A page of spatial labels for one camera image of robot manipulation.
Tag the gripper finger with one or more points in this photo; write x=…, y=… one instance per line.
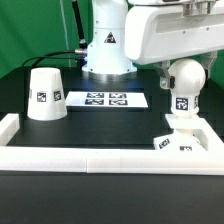
x=166, y=80
x=207, y=61

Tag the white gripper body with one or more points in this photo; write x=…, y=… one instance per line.
x=161, y=30

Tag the white lamp bulb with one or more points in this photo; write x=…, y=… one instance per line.
x=189, y=78

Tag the white lamp base with tags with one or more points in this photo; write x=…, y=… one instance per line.
x=182, y=138

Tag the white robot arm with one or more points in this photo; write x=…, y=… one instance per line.
x=106, y=57

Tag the white lamp shade with tags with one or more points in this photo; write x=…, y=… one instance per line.
x=46, y=100

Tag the white sheet with tags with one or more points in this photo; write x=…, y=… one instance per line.
x=106, y=99

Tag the white U-shaped frame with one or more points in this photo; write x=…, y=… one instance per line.
x=209, y=162

